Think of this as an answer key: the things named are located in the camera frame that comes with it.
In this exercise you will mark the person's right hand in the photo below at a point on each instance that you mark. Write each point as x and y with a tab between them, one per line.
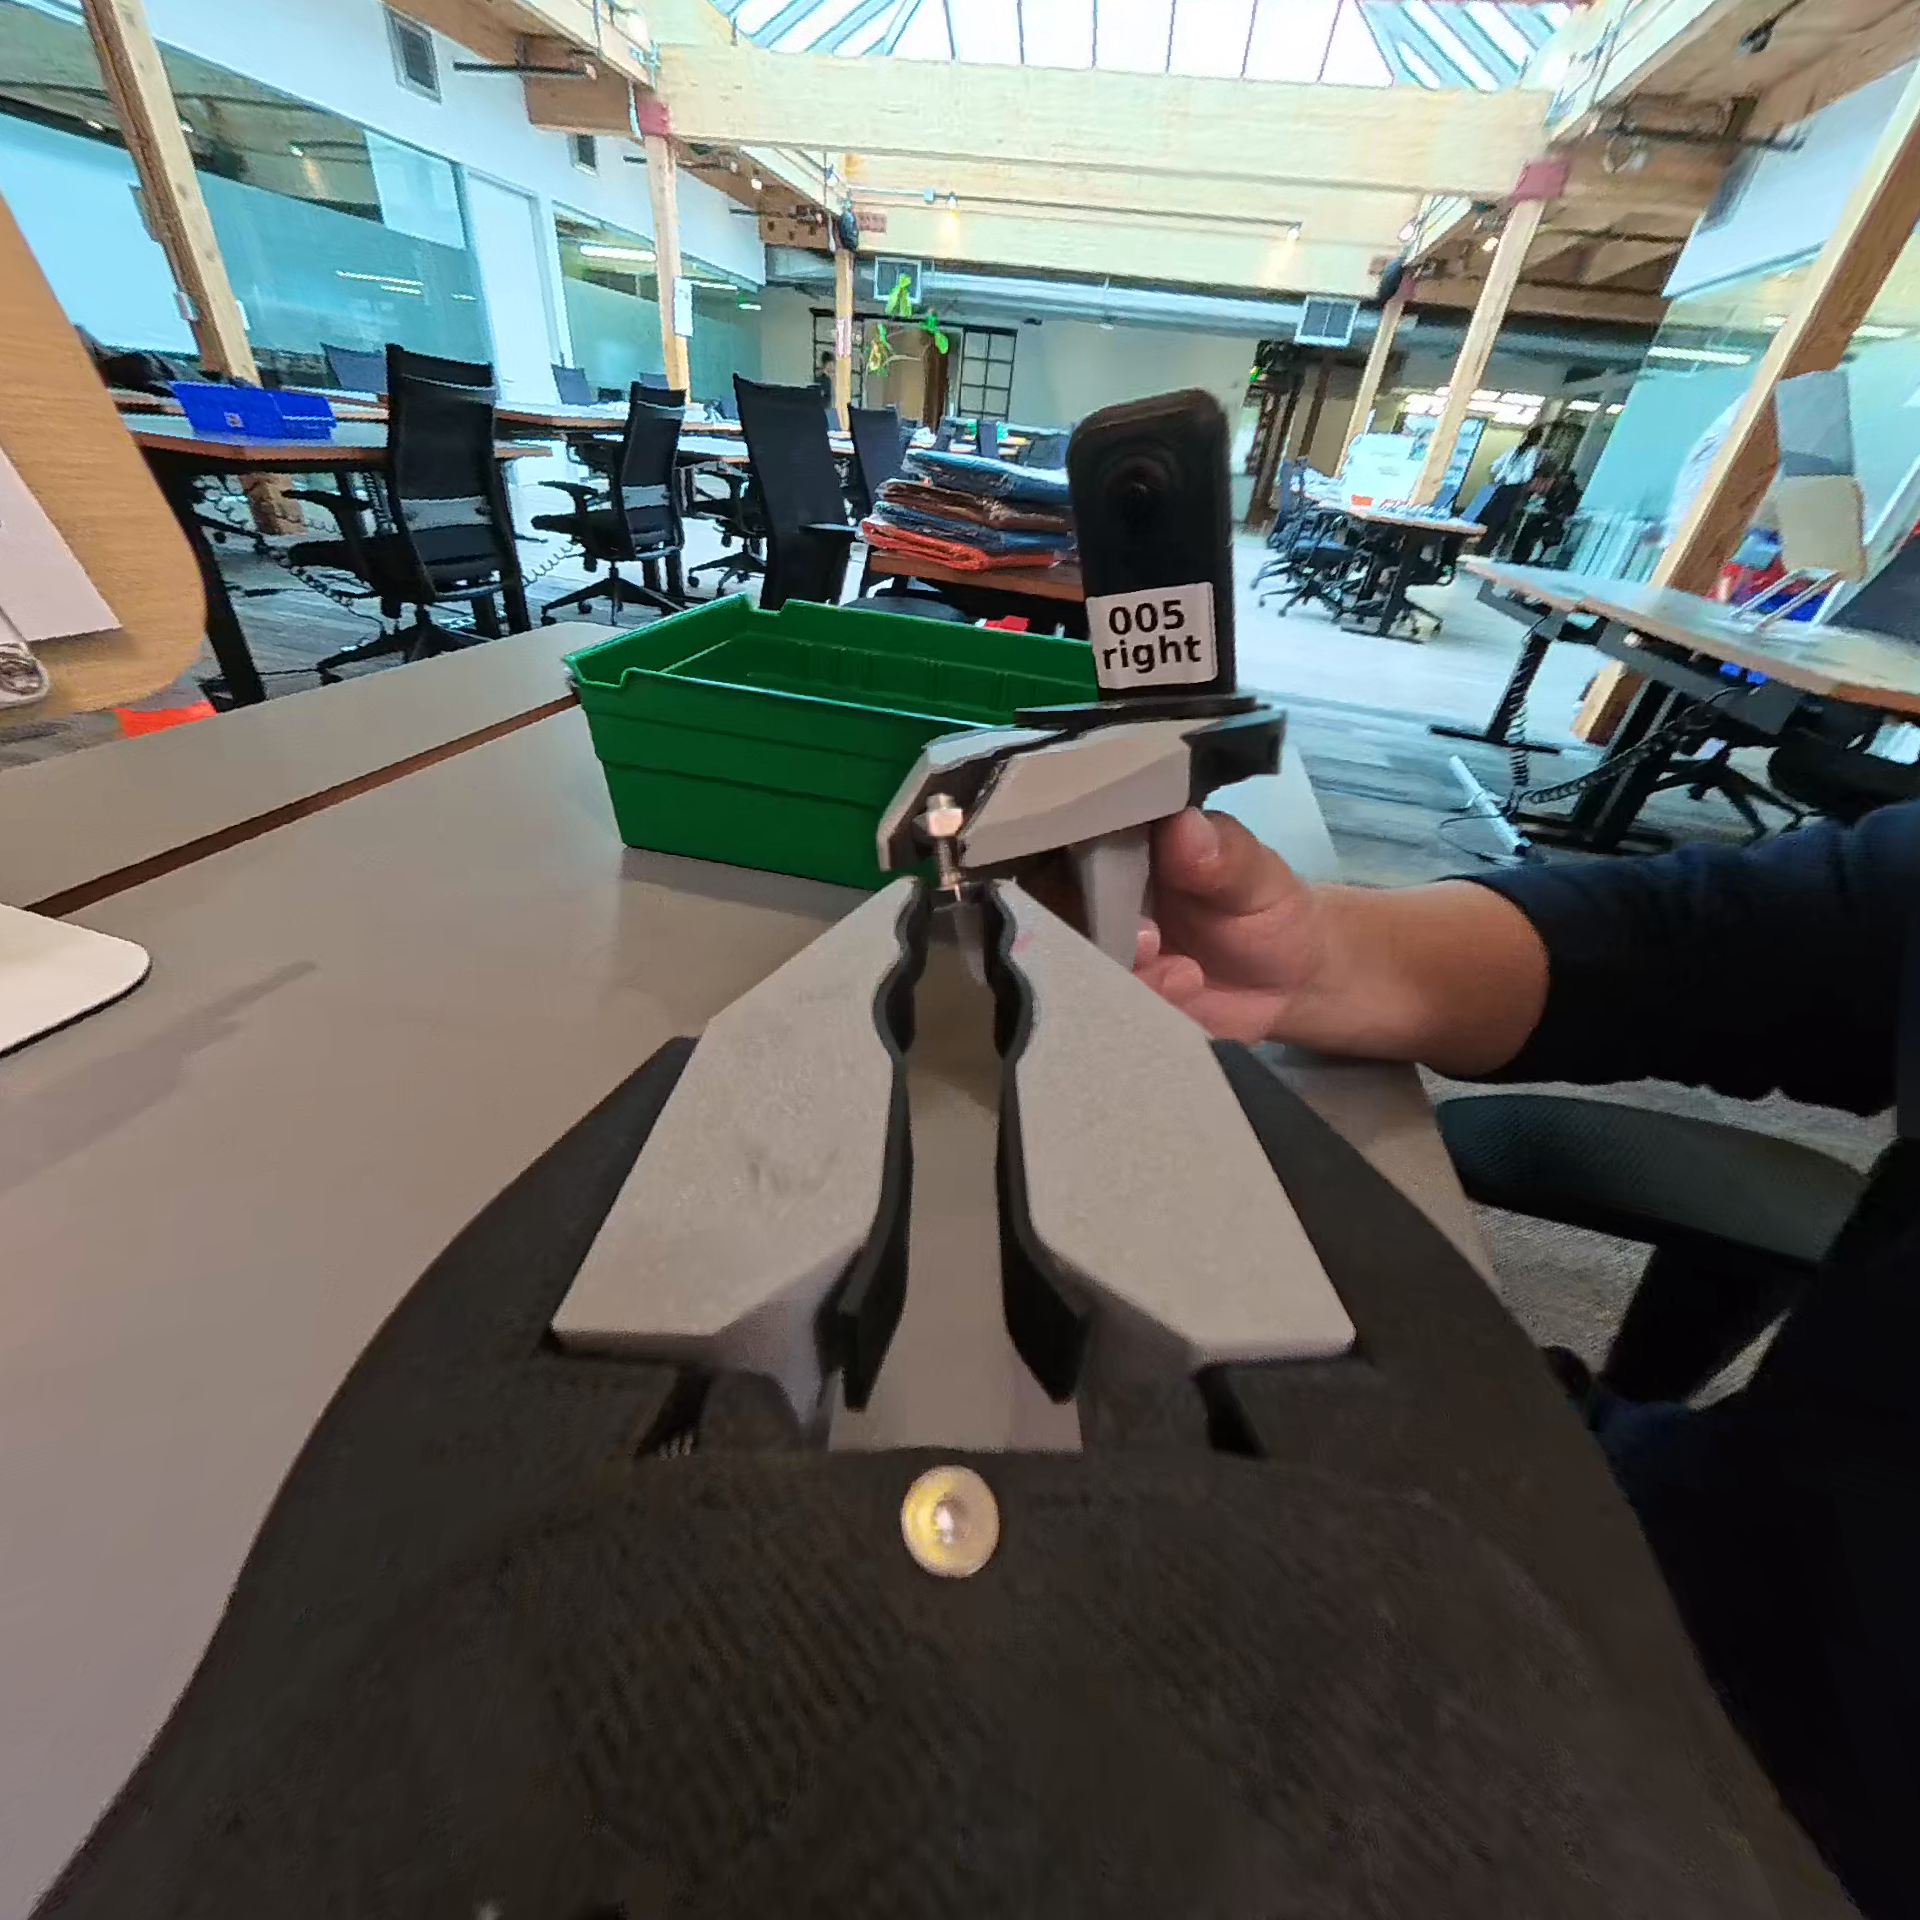
1277	961

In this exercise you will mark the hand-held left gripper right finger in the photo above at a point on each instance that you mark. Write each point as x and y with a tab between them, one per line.
1171	1172

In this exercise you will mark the wooden post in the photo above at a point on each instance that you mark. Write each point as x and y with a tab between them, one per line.
666	254
172	195
1478	347
1786	376

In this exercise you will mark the blue plastic bin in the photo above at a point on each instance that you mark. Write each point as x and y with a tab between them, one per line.
241	407

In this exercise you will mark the black office chair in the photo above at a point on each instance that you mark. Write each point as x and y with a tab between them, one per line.
883	451
788	480
639	495
436	451

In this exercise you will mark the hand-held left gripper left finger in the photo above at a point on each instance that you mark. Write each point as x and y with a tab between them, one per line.
751	1156

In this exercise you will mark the green plastic bin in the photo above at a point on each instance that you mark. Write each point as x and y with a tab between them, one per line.
721	781

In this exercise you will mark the cardboard sheet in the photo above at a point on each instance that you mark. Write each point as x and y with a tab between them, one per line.
1818	511

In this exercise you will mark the hanging green plant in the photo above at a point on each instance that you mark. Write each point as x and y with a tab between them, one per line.
909	323

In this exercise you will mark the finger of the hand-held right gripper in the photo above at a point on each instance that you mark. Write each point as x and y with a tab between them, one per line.
1081	797
923	788

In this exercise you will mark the person's right forearm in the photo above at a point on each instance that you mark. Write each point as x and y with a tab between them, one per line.
1695	961

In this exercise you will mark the orange traffic cone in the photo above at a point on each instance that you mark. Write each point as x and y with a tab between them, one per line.
166	720

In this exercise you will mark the silver bolt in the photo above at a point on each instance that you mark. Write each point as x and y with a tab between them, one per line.
941	822

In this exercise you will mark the wooden display board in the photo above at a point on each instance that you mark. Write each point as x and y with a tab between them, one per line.
107	495

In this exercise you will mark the white folding stand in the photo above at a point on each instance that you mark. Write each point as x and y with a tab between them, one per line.
61	975

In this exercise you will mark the person's black chair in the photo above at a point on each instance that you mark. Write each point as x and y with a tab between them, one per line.
1652	1185

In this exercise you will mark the white power strip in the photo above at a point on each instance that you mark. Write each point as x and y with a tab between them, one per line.
1484	803

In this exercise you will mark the stack of folded cloths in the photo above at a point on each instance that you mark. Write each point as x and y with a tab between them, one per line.
969	511

